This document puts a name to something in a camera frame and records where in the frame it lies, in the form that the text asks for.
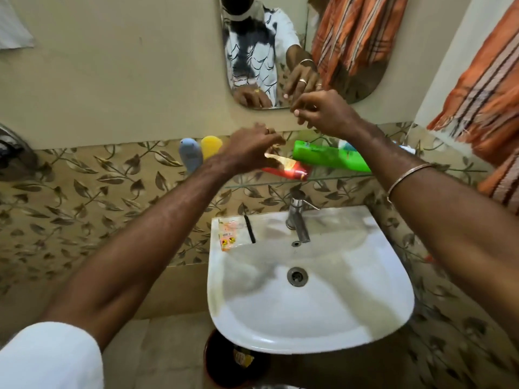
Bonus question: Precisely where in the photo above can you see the rounded wall mirror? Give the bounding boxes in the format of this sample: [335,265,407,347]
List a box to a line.
[218,0,393,111]

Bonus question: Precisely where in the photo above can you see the person's right hand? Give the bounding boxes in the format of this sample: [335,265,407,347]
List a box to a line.
[290,90,366,139]

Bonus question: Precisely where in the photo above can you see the person's left forearm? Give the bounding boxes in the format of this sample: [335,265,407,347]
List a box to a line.
[40,154,232,352]

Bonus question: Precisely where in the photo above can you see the orange striped towel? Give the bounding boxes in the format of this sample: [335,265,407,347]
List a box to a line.
[426,0,519,216]

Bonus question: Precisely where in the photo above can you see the person's right forearm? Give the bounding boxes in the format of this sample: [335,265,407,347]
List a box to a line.
[350,119,519,341]

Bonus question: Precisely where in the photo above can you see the white ceramic wash basin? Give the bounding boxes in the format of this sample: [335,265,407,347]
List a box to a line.
[206,205,415,355]

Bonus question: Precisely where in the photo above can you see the person's left hand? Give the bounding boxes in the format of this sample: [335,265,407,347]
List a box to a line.
[219,123,286,175]

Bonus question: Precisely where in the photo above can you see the green plastic bottle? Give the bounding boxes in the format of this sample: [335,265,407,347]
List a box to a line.
[292,140,372,174]

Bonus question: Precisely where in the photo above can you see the glass wall shelf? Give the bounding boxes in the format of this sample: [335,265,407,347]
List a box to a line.
[221,169,489,190]

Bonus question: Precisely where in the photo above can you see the chrome basin tap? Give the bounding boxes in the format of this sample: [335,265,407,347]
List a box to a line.
[285,189,321,244]

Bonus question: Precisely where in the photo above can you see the metal basin drain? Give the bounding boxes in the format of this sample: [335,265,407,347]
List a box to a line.
[287,267,309,287]

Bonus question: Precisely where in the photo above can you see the chrome wall valve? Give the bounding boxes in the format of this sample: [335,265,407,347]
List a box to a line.
[0,123,40,183]

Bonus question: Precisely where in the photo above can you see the red toothpaste tube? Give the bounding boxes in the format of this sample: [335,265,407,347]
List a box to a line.
[261,153,311,182]

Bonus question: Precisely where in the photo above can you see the black comb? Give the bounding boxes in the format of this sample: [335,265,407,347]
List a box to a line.
[243,214,257,244]

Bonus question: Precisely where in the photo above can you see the white hanging cloth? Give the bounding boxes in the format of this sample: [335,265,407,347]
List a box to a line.
[0,0,35,50]

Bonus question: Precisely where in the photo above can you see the dark red bucket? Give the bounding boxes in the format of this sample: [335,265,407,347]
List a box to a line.
[203,329,273,389]

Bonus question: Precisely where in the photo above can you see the orange sachet packet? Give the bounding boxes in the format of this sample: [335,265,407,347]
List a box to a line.
[218,219,240,253]

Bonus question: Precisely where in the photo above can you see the white shirt sleeve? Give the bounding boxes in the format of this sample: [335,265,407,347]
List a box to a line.
[0,322,105,389]

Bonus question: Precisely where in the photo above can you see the gold bangle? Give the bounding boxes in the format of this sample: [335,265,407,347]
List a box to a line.
[386,163,437,204]

